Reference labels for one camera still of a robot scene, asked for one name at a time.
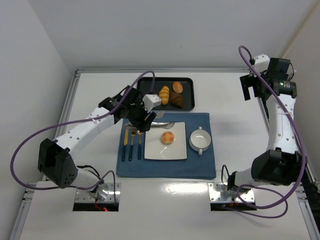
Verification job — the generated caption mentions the metal tongs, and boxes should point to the metal tongs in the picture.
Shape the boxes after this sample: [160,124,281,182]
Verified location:
[124,121,175,132]

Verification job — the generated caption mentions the round orange bun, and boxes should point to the round orange bun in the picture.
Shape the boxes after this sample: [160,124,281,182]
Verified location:
[160,131,175,145]

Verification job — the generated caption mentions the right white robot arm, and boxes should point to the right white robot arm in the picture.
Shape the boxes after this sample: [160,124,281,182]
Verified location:
[227,54,302,194]

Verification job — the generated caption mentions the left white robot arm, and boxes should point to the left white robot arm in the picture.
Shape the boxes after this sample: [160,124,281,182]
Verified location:
[37,86,161,196]

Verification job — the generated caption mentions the yellow striped bread loaf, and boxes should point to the yellow striped bread loaf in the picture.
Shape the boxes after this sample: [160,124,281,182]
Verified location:
[159,85,170,106]

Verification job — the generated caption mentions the brown chocolate croissant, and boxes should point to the brown chocolate croissant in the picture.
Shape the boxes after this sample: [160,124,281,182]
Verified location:
[169,91,184,109]

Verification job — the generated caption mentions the white square plate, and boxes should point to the white square plate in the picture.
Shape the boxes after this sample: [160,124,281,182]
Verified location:
[144,122,187,161]

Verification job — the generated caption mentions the round bun top right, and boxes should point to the round bun top right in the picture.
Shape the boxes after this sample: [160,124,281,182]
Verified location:
[172,81,183,94]

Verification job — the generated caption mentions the black rectangular tray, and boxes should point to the black rectangular tray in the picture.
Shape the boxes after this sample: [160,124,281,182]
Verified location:
[136,76,195,112]

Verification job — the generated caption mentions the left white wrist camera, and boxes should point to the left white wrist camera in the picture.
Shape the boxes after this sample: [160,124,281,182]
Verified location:
[142,94,162,113]

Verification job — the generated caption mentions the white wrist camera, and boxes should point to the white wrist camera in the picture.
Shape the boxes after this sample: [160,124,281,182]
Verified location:
[142,94,162,113]
[250,54,270,73]

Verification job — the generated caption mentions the gold fork green handle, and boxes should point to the gold fork green handle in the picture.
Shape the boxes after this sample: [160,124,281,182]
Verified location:
[128,129,136,162]

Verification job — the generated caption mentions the gold spoon green handle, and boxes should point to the gold spoon green handle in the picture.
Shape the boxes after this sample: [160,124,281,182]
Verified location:
[137,131,144,160]

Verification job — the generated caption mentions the gold knife green handle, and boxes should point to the gold knife green handle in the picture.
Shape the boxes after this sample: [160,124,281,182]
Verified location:
[121,129,129,162]

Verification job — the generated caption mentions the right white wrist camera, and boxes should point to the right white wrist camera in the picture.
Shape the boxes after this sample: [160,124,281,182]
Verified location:
[250,54,270,73]

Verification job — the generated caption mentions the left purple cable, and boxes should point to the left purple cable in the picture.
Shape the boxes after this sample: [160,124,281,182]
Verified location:
[9,70,156,205]

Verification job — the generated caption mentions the purple cable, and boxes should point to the purple cable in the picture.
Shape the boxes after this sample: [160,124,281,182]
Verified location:
[234,45,308,218]
[9,70,156,205]

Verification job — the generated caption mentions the black usb cable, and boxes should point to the black usb cable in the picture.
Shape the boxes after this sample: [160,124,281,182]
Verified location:
[287,62,297,82]

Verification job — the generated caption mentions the white two-handled soup bowl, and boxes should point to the white two-handled soup bowl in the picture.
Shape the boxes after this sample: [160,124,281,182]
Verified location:
[189,126,212,156]

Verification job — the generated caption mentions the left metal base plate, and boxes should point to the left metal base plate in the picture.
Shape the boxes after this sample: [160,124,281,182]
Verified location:
[74,182,122,204]

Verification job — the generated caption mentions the metal base plate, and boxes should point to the metal base plate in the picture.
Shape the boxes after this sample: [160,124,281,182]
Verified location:
[74,182,122,204]
[208,182,243,204]

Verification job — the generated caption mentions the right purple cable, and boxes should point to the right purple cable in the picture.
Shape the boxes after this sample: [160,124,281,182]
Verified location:
[234,45,308,218]

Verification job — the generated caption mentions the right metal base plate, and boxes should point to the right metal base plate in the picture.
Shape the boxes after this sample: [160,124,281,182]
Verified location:
[208,182,243,204]

